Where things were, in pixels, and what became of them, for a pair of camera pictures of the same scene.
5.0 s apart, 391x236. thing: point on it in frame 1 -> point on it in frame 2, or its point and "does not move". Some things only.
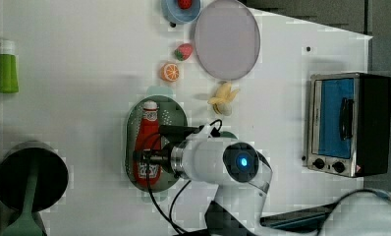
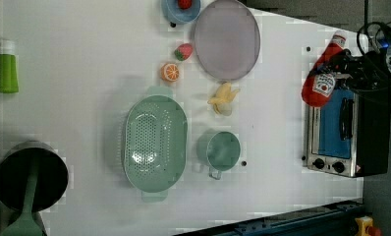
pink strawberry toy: (184, 52) does not move
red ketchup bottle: (146, 138) -> (317, 88)
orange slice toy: (170, 72) does not move
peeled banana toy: (222, 100) does not move
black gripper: (173, 135) -> (369, 72)
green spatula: (27, 225) does not move
